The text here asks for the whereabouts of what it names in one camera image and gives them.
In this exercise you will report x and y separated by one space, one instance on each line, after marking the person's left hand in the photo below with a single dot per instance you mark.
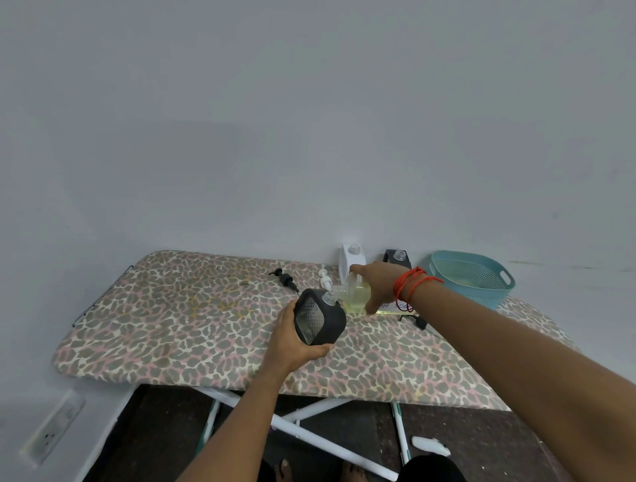
287 345

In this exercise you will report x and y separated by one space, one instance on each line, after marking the person's right hand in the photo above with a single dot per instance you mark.
380 284

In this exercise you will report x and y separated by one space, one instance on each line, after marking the person's right thumb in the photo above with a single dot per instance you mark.
371 304

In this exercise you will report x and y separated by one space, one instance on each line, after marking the person's left thumb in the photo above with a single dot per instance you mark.
319 350

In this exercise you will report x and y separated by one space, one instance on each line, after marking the clear bottle of yellow liquid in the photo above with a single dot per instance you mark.
355 298

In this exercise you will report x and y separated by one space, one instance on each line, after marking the black soap dispenser bottle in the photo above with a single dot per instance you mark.
320 318
397 257

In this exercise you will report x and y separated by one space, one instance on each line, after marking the person's left forearm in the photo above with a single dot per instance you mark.
233 427

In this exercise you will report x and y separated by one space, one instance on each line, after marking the person's right forearm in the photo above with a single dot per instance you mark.
521 367

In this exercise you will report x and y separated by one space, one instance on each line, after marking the white soap dispenser bottle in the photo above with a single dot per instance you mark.
348 260

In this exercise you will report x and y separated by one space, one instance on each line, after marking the black pump head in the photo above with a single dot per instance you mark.
419 322
284 278

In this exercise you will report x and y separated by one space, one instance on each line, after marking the white pump head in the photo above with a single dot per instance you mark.
325 281

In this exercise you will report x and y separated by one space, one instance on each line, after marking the white ironing board legs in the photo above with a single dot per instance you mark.
308 427

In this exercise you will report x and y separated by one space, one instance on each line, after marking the teal plastic basket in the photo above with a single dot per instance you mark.
474 280

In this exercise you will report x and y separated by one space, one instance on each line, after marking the leopard print ironing board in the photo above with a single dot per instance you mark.
198 318

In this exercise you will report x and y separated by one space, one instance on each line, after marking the person's left foot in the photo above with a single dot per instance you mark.
283 470

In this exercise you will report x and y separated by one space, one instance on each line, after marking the person's foot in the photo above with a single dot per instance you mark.
283 470
354 472

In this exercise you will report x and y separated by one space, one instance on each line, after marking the person's right foot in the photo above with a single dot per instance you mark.
354 472

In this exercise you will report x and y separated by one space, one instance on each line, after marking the white object on floor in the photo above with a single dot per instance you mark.
431 445

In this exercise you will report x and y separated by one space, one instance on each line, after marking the person's black garment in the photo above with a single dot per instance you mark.
431 469

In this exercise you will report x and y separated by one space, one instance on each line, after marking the white wall socket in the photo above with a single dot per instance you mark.
52 429

